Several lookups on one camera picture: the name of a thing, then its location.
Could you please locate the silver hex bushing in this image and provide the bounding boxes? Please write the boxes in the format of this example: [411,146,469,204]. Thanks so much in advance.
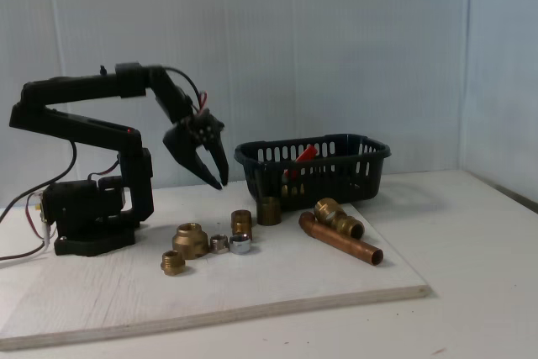
[208,234,230,255]

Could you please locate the black power cable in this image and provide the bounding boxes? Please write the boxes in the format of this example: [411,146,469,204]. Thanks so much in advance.
[0,140,79,224]

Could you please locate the brass ball valve red handle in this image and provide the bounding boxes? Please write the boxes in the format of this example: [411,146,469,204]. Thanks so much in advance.
[280,145,318,199]

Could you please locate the dark brass coupling sleeve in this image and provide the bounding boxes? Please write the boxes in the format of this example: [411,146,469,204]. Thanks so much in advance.
[256,195,282,226]

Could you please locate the brass bell reducer fitting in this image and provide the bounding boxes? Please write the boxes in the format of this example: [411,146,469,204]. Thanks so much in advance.
[171,223,209,261]

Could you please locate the small brass threaded nipple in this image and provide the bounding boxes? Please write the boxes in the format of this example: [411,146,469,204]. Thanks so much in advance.
[161,249,185,278]

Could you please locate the copper pipe piece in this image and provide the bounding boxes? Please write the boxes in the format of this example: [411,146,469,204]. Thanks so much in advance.
[298,212,384,267]

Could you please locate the black camera cable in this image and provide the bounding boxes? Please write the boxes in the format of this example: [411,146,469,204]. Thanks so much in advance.
[166,66,203,103]

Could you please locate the small controller circuit board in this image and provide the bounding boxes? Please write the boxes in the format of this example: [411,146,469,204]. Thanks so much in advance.
[34,189,48,225]

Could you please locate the brass hex double nipple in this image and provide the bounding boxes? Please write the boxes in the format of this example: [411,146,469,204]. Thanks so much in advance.
[230,209,253,243]

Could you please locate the white painted wooden board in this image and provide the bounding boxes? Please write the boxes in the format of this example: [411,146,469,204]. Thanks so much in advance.
[0,177,434,351]

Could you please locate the chrome nut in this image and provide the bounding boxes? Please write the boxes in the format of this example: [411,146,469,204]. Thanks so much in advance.
[228,233,254,256]

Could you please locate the red wire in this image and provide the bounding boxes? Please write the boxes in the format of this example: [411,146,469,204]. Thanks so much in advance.
[0,193,55,262]

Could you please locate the brass tee fitting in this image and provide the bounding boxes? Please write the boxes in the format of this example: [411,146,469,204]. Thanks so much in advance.
[314,198,365,239]

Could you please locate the white cable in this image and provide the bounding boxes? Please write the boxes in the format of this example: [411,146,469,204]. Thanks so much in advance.
[0,193,58,270]

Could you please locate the black plastic slotted basket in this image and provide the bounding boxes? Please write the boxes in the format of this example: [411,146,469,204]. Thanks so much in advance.
[234,134,392,212]

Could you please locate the red white servo wires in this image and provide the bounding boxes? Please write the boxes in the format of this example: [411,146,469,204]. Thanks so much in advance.
[189,91,211,117]

